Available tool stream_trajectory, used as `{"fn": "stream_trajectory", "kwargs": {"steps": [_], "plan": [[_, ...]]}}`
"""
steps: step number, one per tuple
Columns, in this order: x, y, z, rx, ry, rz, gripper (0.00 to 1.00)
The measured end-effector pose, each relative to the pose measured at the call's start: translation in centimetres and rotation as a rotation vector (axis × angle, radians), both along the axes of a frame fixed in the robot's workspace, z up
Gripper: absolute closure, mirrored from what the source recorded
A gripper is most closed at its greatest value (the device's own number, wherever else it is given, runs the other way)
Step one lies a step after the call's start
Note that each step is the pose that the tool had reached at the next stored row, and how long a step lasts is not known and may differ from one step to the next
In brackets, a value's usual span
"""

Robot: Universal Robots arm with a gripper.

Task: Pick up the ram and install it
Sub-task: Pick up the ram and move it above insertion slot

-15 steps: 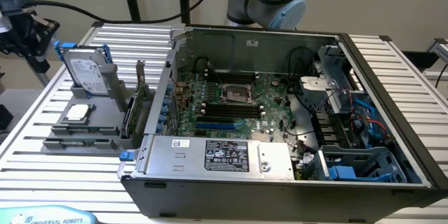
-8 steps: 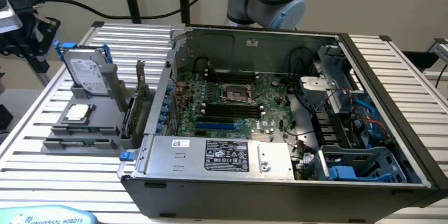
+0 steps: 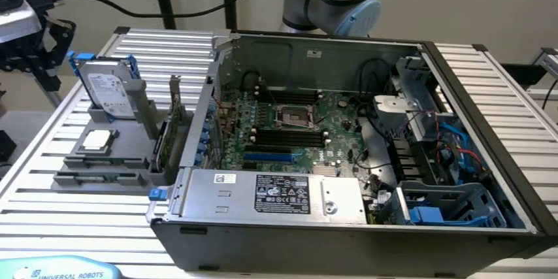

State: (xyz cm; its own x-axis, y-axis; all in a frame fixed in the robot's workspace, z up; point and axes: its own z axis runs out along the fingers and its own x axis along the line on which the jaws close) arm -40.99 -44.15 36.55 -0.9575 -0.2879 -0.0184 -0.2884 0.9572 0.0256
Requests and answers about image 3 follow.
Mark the grey blue disk bay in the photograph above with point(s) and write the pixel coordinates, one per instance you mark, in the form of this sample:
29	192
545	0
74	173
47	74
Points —
458	194

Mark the coin cell battery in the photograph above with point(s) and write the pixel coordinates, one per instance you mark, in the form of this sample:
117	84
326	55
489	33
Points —
344	103

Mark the black RAM slot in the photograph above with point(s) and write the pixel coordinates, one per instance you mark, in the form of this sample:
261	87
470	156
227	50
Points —
290	95
289	134
289	138
290	92
289	143
289	130
290	98

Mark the black open PC case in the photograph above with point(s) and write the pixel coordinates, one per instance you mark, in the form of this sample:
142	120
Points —
349	246

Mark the hard disk in blue caddy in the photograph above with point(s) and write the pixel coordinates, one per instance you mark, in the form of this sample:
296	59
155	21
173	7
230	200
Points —
111	92

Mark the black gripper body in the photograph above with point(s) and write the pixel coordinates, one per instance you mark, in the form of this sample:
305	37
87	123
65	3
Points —
18	53

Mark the blue expansion slot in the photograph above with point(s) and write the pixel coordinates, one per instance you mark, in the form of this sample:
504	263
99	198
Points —
268	157

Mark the silver power supply unit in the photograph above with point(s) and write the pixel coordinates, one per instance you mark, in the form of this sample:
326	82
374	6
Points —
209	200

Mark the CPU socket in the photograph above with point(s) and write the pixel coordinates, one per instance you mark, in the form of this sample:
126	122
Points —
294	116

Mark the short black expansion slot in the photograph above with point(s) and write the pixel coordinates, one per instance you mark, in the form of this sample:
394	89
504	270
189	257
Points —
254	166

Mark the long black expansion slot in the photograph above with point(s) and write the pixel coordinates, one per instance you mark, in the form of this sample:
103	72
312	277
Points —
266	149

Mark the light blue robot joint cap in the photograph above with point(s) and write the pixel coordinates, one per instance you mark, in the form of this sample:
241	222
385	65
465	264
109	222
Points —
57	267

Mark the silver CPU chip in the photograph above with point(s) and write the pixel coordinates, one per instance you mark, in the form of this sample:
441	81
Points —
98	140

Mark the grey parts rack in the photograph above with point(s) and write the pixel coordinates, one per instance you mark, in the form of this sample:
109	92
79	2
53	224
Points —
105	187

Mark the green graphics card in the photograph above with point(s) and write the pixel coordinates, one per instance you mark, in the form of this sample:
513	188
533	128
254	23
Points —
174	122

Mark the green motherboard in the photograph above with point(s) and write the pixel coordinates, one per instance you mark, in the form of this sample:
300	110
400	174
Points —
340	138

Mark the blue case latch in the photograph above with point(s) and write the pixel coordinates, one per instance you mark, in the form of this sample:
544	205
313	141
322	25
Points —
158	194

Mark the metal disk bay cage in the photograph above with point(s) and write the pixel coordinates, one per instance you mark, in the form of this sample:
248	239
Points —
414	96

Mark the black box on floor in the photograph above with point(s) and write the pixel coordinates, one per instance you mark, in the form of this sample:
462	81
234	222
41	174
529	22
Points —
7	146

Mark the silver chipset heatsink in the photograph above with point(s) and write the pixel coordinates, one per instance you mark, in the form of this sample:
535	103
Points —
326	170

